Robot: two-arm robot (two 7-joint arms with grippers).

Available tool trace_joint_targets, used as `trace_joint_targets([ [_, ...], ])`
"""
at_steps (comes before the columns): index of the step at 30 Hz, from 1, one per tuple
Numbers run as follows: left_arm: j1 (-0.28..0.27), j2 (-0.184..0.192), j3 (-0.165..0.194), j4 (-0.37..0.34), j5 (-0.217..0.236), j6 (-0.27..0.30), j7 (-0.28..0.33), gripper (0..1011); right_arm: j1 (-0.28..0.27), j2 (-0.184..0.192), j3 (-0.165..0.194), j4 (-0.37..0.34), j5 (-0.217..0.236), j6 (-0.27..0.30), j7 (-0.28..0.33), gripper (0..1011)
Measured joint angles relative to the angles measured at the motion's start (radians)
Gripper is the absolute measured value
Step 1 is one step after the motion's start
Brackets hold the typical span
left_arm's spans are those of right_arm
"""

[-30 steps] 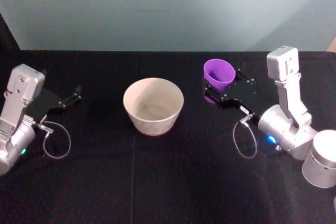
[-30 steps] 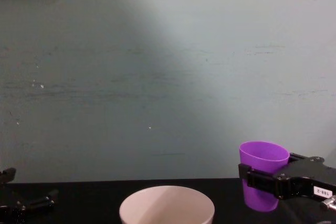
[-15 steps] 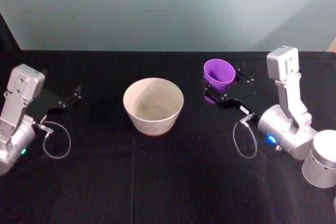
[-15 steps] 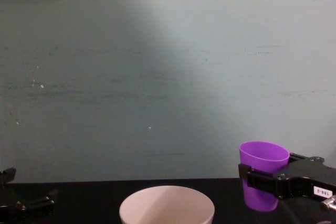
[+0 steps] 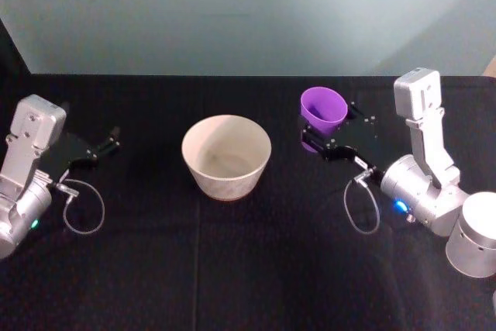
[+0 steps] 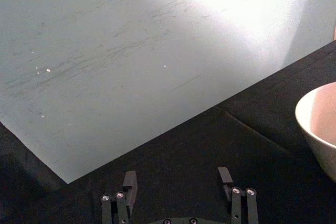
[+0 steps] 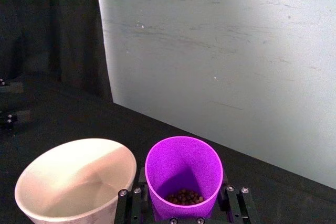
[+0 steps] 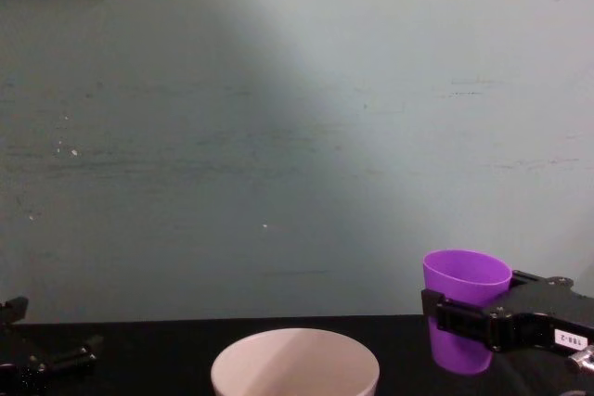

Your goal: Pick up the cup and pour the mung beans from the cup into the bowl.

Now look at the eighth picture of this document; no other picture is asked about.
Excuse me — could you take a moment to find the pale pink bowl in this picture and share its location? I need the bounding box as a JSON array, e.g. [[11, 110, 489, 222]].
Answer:
[[210, 327, 381, 396]]

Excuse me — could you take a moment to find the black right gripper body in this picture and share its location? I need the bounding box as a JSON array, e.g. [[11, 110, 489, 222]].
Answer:
[[484, 287, 594, 353]]

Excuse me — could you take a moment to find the purple plastic cup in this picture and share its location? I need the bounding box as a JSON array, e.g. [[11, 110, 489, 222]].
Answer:
[[421, 249, 513, 377]]

